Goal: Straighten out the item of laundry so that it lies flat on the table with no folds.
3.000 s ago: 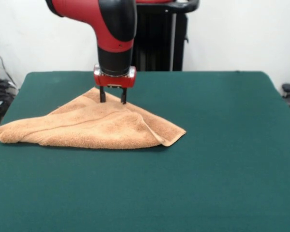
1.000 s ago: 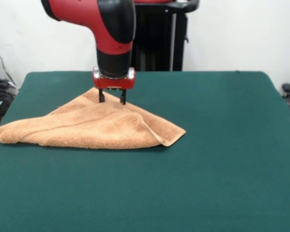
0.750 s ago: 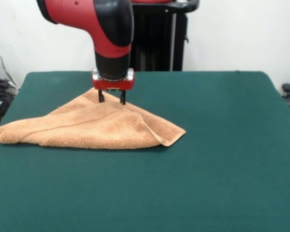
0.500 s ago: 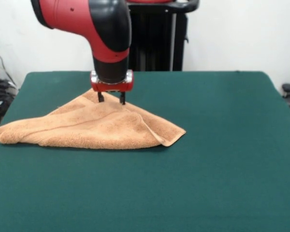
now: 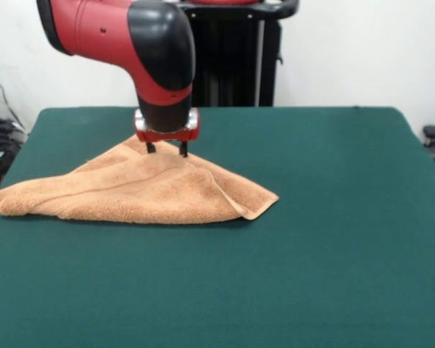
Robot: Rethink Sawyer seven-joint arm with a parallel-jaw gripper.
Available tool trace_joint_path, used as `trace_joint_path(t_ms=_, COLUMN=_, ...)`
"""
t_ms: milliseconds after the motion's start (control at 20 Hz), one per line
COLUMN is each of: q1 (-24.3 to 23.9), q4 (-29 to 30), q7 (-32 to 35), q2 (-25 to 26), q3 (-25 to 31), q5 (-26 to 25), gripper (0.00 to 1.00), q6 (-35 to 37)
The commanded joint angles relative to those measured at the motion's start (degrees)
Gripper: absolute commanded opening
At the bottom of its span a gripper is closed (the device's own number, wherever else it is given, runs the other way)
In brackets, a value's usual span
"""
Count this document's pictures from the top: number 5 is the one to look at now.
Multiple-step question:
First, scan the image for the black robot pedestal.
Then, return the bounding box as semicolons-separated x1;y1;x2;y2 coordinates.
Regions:
177;0;300;107

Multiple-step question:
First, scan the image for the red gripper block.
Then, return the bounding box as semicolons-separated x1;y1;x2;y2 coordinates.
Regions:
133;107;200;158

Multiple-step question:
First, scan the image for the orange terry towel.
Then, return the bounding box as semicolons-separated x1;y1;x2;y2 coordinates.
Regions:
0;134;280;223

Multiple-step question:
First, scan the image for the dark green table cloth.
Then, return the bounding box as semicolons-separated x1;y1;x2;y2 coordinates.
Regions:
0;106;435;348

